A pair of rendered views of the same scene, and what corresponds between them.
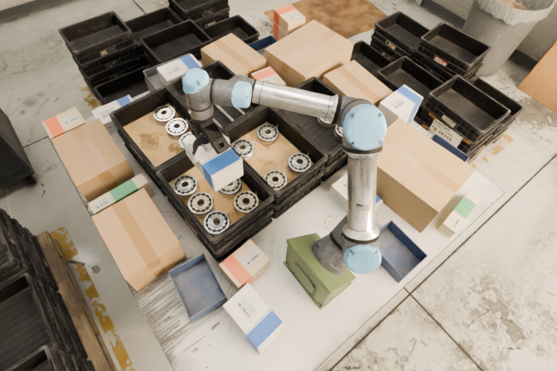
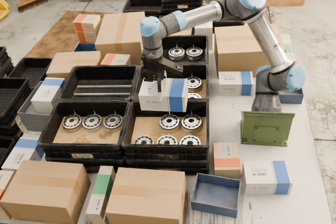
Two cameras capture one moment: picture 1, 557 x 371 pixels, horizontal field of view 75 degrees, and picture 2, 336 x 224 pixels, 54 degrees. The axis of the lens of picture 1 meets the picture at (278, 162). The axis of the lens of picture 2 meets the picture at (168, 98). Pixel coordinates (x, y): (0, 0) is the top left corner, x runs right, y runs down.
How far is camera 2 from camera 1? 0.89 m
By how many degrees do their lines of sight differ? 27
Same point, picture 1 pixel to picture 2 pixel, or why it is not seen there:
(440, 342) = (327, 147)
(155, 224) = (155, 177)
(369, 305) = (303, 124)
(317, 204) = (218, 104)
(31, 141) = not seen: outside the picture
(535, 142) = not seen: hidden behind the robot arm
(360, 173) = (265, 25)
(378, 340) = not seen: hidden behind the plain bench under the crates
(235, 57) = (78, 62)
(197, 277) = (206, 193)
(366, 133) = not seen: outside the picture
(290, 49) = (111, 35)
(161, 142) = (91, 139)
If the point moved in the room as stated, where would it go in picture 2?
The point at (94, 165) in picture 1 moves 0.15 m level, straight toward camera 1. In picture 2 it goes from (61, 185) to (94, 187)
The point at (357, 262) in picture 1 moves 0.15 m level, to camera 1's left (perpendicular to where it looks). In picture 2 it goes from (297, 80) to (277, 96)
